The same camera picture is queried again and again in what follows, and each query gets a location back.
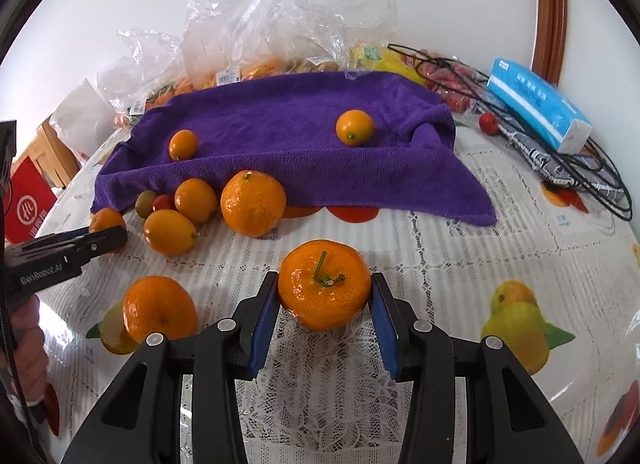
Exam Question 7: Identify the lone red cherry tomato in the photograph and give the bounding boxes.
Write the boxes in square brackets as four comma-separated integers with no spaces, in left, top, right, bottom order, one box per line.
[478,112,500,136]

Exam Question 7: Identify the small round orange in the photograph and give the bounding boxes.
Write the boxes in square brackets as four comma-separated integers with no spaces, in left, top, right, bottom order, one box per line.
[175,178,218,224]

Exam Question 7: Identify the wooden chair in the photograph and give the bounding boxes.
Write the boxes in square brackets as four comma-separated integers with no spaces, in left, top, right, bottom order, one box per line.
[11,120,80,189]

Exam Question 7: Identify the person's left hand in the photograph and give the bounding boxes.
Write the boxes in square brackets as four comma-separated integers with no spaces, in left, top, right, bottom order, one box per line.
[10,295,49,403]

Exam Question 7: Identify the white plastic bag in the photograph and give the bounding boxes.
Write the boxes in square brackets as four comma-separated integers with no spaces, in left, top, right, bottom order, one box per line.
[49,80,116,158]

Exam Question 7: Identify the clear plastic bags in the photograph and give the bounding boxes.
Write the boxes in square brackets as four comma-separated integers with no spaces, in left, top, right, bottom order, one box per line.
[96,0,397,111]

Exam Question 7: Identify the green-red small tomato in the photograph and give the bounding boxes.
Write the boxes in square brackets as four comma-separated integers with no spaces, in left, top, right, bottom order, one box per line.
[134,190,157,219]

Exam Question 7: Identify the yellow fruit bag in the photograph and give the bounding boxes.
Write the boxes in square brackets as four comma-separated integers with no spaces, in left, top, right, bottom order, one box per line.
[348,42,425,86]

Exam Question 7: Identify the large bumpy mandarin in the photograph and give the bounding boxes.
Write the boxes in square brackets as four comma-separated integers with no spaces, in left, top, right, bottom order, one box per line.
[220,169,286,238]

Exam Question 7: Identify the small mandarin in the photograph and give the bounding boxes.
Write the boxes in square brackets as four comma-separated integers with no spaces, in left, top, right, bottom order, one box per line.
[89,207,126,232]

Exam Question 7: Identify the bag of red tomatoes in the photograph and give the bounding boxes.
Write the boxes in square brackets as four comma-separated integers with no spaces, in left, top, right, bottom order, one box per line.
[405,50,486,114]

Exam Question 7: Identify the medium mandarin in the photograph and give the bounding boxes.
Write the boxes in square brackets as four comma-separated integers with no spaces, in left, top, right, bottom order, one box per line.
[122,276,198,344]

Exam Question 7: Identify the red box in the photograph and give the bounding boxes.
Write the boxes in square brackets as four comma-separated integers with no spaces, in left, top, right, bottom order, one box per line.
[3,156,56,244]

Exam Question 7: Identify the small smooth orange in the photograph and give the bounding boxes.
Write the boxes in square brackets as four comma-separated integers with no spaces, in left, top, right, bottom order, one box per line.
[335,110,375,146]

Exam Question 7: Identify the brown wooden door frame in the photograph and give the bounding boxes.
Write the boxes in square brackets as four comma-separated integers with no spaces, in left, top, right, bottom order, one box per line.
[532,0,568,86]

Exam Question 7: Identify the blue tissue pack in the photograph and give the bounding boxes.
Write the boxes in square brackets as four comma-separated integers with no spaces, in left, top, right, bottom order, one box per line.
[487,58,592,155]

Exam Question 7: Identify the black cable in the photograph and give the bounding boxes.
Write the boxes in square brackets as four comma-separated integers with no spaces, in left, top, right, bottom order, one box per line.
[387,42,634,223]

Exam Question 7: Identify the oval yellow-orange kumquat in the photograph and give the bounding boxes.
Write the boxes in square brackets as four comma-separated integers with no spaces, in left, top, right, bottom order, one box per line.
[143,210,198,256]

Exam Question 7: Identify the purple towel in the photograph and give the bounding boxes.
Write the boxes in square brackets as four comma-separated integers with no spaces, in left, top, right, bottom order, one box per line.
[92,72,497,227]

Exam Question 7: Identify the folded grey patterned umbrella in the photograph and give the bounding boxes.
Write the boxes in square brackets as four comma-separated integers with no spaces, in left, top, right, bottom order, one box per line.
[480,103,625,203]

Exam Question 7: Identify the large mandarin with stem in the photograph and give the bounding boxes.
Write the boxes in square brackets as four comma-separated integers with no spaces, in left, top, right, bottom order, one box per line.
[278,240,371,332]

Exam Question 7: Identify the bagged oranges behind towel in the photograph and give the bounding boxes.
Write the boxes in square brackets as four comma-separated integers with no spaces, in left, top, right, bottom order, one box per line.
[144,58,341,111]

